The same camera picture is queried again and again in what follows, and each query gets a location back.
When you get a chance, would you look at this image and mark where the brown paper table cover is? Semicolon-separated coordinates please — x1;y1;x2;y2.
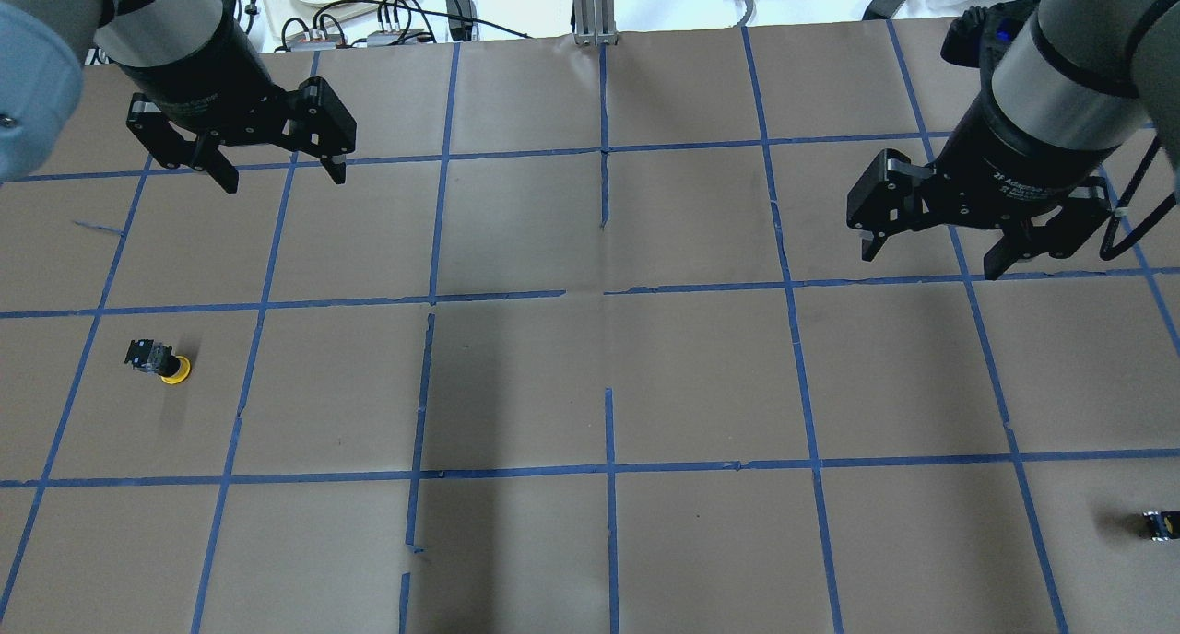
4;19;1176;633

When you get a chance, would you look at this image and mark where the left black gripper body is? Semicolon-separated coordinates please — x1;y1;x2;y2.
127;26;358;169

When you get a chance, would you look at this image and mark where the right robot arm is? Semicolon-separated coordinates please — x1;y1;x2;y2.
846;0;1179;280

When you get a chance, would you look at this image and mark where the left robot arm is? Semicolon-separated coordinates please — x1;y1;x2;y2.
1;0;358;194

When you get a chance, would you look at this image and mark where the aluminium frame post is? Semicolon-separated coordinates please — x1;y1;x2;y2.
572;0;620;47

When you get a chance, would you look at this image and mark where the black power adapter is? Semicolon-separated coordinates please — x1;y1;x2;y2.
445;0;476;41

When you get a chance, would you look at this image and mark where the small black switch block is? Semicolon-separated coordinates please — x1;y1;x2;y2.
1141;510;1180;542

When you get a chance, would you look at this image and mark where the yellow push button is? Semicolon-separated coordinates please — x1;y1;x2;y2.
124;339;194;385

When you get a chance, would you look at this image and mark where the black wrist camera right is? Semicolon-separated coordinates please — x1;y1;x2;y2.
940;0;1041;72

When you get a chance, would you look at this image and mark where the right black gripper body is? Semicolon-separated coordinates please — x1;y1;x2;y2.
846;89;1121;257

